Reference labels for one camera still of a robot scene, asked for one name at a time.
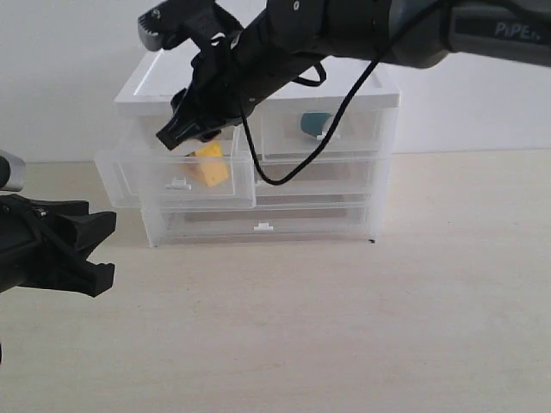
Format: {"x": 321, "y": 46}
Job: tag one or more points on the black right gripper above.
{"x": 222, "y": 91}

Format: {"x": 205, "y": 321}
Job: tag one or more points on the white plastic drawer cabinet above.
{"x": 145, "y": 99}

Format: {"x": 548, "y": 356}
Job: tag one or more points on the clear wide drawer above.
{"x": 328, "y": 178}
{"x": 341, "y": 220}

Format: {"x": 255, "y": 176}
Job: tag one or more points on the bottom clear wide drawer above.
{"x": 341, "y": 220}

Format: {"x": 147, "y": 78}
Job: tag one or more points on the middle clear wide drawer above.
{"x": 328, "y": 178}

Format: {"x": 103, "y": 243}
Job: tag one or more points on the white bottle teal label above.
{"x": 316, "y": 124}

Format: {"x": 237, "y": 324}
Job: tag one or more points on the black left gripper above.
{"x": 44, "y": 245}

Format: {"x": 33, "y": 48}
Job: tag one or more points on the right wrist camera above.
{"x": 171, "y": 23}

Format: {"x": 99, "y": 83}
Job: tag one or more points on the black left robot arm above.
{"x": 47, "y": 244}

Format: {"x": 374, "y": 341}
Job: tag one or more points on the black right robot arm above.
{"x": 295, "y": 36}

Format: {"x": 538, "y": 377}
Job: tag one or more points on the yellow triangular wedge block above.
{"x": 207, "y": 165}

